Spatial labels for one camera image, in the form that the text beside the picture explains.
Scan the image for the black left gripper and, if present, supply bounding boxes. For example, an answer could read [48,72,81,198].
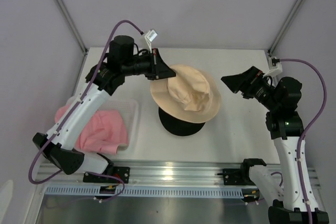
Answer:
[122,48,176,81]

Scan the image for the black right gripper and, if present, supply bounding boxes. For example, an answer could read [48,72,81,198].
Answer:
[221,66,279,111]

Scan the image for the beige bucket hat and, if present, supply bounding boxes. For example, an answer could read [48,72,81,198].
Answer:
[150,64,222,123]

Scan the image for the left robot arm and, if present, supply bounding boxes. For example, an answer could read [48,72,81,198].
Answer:
[33,30,176,183]

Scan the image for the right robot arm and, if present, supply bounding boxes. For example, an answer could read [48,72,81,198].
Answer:
[221,67,330,223]

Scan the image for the white plastic basket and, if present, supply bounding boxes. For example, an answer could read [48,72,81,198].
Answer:
[65,97,140,154]

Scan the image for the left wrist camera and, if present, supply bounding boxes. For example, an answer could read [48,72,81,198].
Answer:
[140,29,158,52]

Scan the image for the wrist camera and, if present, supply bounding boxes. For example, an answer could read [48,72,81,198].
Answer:
[140,29,158,52]
[265,56,282,78]

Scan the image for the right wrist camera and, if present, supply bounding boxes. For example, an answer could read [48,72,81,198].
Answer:
[265,56,282,78]

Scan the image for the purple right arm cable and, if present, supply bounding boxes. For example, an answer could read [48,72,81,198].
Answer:
[270,58,329,224]

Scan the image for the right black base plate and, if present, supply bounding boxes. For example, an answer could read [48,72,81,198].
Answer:
[217,168,255,186]

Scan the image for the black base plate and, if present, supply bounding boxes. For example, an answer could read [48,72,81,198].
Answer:
[83,166,131,184]
[217,168,255,186]

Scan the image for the aluminium mounting rail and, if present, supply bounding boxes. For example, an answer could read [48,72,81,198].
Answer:
[36,161,320,188]

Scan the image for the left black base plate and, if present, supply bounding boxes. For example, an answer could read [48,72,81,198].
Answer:
[83,166,131,184]

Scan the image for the white slotted cable duct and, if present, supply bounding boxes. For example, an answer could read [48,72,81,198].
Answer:
[45,185,259,199]

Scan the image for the right aluminium frame post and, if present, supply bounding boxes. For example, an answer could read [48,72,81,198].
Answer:
[267,0,306,56]

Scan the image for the aluminium frame post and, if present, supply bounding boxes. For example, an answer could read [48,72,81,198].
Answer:
[267,0,306,56]
[54,0,88,55]

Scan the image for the left aluminium frame post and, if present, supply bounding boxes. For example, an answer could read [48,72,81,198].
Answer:
[54,0,88,55]

